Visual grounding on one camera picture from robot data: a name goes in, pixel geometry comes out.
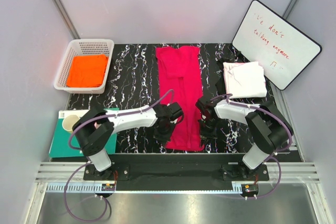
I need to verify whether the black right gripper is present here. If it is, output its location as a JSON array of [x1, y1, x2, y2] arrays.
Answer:
[[198, 118, 219, 149]]

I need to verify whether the crimson red t shirt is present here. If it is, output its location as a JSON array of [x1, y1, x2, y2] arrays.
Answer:
[[155, 46, 204, 151]]

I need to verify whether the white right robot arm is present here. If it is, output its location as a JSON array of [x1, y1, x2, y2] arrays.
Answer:
[[196, 95, 293, 180]]

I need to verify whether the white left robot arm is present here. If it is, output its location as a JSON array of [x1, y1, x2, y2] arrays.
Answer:
[[70, 102, 184, 180]]

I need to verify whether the black marbled table mat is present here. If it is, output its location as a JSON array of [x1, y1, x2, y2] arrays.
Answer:
[[66, 43, 254, 154]]

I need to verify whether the folded white t shirt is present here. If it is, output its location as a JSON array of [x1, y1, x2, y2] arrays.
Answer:
[[223, 61, 267, 99]]

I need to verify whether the cream yellow mug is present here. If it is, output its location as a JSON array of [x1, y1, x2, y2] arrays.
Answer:
[[62, 115, 80, 134]]

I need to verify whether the orange t shirt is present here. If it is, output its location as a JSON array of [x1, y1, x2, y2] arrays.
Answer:
[[66, 55, 108, 88]]

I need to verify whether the green paper folder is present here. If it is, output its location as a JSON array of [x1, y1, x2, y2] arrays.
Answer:
[[49, 110, 117, 158]]

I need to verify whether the white plastic basket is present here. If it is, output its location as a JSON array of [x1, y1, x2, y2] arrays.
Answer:
[[54, 39, 114, 94]]

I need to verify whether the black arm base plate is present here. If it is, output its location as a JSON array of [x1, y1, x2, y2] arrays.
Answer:
[[83, 154, 269, 182]]

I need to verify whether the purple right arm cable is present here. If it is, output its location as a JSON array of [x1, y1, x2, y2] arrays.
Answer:
[[209, 93, 293, 200]]

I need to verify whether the white whiteboard black frame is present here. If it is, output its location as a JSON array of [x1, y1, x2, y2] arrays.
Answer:
[[232, 0, 322, 90]]

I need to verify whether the aluminium frame rail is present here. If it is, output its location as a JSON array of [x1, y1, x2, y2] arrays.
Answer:
[[36, 162, 319, 183]]

